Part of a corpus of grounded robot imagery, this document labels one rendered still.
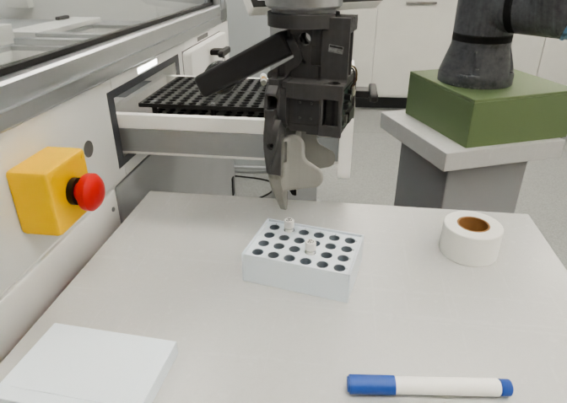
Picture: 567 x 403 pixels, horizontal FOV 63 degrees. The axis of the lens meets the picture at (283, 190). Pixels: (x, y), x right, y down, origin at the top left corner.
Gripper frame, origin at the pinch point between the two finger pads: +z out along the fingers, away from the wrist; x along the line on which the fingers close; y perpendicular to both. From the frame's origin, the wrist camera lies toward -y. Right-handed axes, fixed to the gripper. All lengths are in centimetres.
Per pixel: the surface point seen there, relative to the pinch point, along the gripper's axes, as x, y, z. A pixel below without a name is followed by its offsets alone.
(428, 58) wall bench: 329, 4, 44
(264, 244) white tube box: -3.1, -1.3, 6.0
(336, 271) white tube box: -6.9, 8.2, 5.0
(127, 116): 7.1, -26.0, -4.3
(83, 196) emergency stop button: -13.8, -16.6, -3.1
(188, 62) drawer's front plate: 36.1, -32.2, -6.1
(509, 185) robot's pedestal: 56, 33, 20
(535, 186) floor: 207, 72, 85
